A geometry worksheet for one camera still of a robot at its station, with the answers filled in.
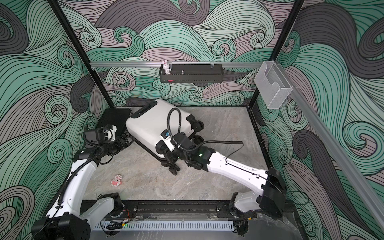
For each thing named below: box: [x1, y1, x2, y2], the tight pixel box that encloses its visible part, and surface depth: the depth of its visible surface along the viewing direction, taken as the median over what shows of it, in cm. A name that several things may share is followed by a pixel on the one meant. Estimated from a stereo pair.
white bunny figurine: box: [161, 59, 172, 75], surface depth 90 cm
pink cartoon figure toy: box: [110, 174, 123, 187], surface depth 81 cm
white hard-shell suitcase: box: [125, 99, 205, 175], surface depth 87 cm
